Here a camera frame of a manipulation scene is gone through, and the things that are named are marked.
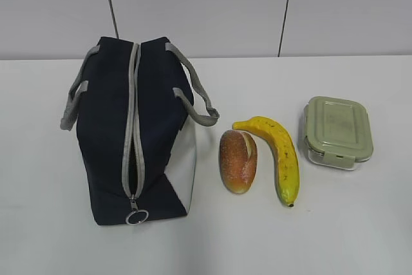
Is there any brown bread roll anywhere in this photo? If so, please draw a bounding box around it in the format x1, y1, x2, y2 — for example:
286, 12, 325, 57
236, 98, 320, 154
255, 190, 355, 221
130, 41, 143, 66
219, 129, 258, 194

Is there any navy blue lunch bag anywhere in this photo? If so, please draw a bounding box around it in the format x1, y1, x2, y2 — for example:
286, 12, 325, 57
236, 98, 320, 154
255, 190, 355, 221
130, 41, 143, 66
61, 37, 220, 225

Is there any yellow banana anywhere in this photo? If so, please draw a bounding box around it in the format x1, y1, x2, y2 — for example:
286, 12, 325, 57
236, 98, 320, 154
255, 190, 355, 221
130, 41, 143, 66
232, 116, 300, 207

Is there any green lidded glass container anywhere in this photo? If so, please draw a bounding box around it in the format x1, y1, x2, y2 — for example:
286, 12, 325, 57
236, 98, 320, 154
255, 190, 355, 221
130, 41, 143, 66
301, 96, 373, 171

